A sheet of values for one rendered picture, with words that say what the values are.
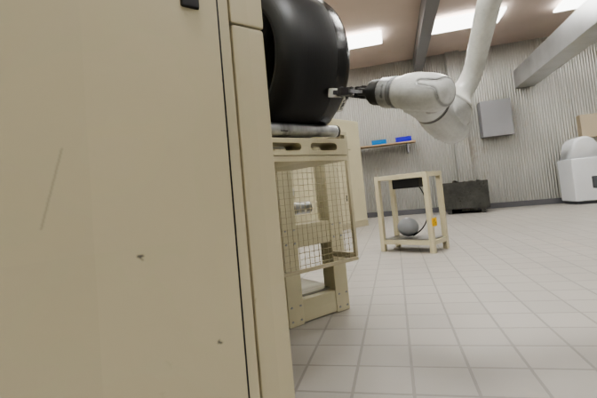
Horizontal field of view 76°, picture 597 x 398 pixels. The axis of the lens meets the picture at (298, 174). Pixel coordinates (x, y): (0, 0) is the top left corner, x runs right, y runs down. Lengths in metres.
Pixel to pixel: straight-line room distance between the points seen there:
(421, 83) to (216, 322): 0.77
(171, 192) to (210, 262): 0.09
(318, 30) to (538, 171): 8.83
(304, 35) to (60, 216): 1.01
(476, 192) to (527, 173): 1.61
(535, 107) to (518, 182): 1.70
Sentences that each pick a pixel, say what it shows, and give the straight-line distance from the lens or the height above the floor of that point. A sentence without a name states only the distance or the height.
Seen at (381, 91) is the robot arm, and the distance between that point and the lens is 1.12.
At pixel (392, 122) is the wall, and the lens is 9.53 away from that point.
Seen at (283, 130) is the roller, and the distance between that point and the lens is 1.28.
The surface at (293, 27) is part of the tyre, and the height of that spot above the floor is 1.20.
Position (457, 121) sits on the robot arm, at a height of 0.84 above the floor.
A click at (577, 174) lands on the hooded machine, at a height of 0.59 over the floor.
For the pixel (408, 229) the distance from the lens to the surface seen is 4.19.
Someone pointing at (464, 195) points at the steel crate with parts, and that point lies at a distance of 8.60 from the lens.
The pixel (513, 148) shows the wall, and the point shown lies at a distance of 9.78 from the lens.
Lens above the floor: 0.67
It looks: 3 degrees up
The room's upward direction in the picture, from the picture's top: 5 degrees counter-clockwise
